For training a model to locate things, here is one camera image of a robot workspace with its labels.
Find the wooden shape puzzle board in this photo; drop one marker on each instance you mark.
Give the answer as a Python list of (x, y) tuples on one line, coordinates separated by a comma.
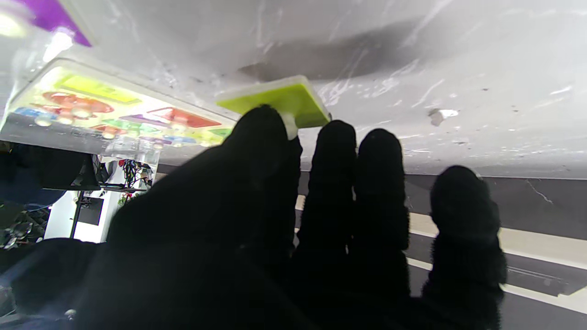
[(146, 103)]

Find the red square puzzle piece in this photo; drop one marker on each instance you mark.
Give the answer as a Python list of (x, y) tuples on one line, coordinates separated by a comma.
[(192, 120)]

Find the orange rectangle puzzle piece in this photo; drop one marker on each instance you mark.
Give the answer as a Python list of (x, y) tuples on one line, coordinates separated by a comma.
[(107, 130)]

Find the blue semicircle puzzle piece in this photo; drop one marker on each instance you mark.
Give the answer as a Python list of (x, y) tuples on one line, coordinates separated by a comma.
[(25, 113)]

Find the long wooden shelf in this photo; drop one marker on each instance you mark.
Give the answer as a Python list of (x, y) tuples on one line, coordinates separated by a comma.
[(541, 243)]

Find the yellow trapezoid puzzle piece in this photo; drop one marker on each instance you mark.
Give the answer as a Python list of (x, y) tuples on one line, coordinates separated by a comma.
[(275, 101)]

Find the green pentagon puzzle piece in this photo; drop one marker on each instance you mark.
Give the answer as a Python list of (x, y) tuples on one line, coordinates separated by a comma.
[(130, 126)]

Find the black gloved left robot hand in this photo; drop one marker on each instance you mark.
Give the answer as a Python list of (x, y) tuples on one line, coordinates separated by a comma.
[(229, 238)]

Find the purple triangle puzzle piece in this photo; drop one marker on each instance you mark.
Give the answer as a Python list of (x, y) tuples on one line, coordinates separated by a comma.
[(50, 18)]

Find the blue diamond puzzle piece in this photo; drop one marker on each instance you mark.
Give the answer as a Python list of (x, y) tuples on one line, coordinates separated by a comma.
[(179, 139)]

